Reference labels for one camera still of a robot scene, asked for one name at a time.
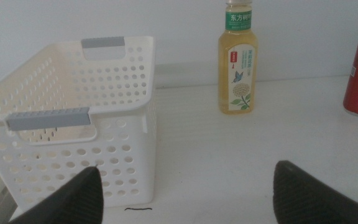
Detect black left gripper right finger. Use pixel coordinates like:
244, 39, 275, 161
273, 160, 358, 224

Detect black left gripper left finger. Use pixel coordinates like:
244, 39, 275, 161
9, 166, 104, 224

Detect yellow tea bottle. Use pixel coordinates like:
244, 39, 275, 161
218, 0, 259, 115

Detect white perforated plastic basket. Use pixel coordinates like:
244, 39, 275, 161
0, 35, 157, 212

